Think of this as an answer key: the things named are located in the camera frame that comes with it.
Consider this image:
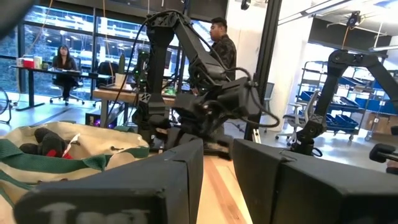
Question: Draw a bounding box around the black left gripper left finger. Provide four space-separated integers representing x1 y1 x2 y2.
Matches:
14 138 205 224

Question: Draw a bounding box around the person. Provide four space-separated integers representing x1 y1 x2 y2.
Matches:
51 45 79 102
191 17 238 94

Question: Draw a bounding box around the black cylindrical handle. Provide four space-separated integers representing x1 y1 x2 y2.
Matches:
369 142 398 164

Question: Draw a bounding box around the black office desk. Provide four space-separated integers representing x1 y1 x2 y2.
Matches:
11 64 113 112

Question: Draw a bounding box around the wooden background table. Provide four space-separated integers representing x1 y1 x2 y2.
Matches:
92 88 177 128

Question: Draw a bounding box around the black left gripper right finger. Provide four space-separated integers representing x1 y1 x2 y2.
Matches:
232 139 398 224

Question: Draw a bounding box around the bicycle wheel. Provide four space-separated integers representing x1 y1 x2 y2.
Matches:
0 86 13 125

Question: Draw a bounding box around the black vertical post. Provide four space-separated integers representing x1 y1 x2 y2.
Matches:
244 0 283 141

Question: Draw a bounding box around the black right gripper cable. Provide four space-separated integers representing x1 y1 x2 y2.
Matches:
232 67 281 129

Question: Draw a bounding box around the white office chair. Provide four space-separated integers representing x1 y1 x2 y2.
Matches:
275 90 322 147

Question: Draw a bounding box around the black office chair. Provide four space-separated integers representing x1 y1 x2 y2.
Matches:
92 60 119 108

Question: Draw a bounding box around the red black gardening glove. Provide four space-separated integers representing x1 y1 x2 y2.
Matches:
19 127 81 160

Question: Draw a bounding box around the cart with blue bins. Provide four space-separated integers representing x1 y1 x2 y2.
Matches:
295 60 368 141

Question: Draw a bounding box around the cardboard box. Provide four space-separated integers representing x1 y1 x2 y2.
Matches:
364 111 398 144

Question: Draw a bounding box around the beige green gardening bag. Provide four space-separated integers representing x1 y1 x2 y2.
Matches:
0 121 150 224

